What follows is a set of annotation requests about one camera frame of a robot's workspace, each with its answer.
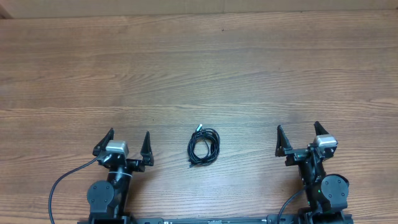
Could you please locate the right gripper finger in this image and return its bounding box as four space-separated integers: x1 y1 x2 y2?
313 121 329 136
275 125 292 157

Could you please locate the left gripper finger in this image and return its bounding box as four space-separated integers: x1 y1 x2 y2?
140 131 154 166
92 128 114 156

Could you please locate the black USB cable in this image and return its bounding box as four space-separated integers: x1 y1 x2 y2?
187 123 221 169

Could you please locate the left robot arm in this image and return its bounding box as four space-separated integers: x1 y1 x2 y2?
86 128 154 224

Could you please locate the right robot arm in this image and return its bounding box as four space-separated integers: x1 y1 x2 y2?
275 121 353 223

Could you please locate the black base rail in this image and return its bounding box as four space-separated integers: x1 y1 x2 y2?
132 214 304 224

